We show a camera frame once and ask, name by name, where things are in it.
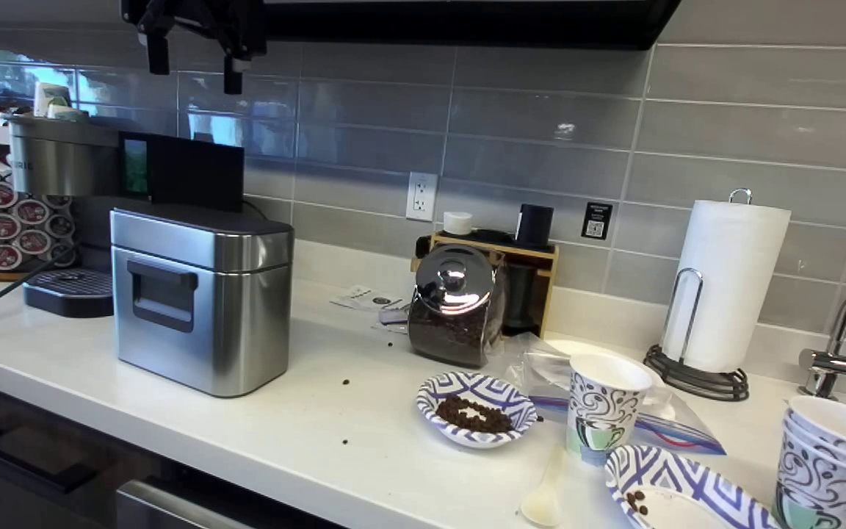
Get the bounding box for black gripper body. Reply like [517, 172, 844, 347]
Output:
[117, 0, 270, 54]

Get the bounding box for dark grey bin lid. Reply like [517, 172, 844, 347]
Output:
[125, 200, 297, 237]

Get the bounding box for silver black Keurig coffee machine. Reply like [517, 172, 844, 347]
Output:
[7, 107, 247, 319]

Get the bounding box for coffee pod carousel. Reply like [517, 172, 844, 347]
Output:
[0, 159, 84, 285]

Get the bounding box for stainless steel countertop bin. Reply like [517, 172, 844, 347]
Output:
[110, 206, 297, 400]

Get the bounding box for glass coffee jar chrome lid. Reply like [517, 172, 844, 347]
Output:
[405, 242, 508, 370]

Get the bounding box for small white cap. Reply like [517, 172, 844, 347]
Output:
[442, 207, 476, 237]

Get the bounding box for black box on rack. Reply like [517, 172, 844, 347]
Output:
[517, 203, 557, 253]

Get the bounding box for wooden countertop rack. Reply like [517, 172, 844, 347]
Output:
[427, 229, 564, 338]

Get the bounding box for small patterned plate with grounds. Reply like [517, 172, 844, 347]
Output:
[416, 367, 543, 451]

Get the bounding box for dark wooden cabinet drawers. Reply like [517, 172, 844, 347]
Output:
[0, 376, 167, 529]

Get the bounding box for stainless steel dishwasher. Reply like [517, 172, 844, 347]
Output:
[113, 475, 348, 529]

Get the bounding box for patterned paper cup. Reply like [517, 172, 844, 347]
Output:
[564, 348, 658, 467]

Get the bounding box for white plastic spoon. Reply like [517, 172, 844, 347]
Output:
[521, 445, 571, 529]

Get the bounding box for blue white patterned plate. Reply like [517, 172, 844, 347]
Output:
[602, 441, 789, 529]

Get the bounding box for chrome sink faucet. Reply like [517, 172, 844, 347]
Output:
[800, 279, 846, 400]

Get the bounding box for patterned ceramic bowl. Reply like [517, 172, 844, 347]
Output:
[774, 428, 846, 529]
[783, 392, 846, 464]

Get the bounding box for black wall plate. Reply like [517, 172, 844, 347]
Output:
[579, 200, 614, 240]

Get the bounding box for black wire towel holder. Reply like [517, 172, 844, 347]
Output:
[642, 185, 759, 406]

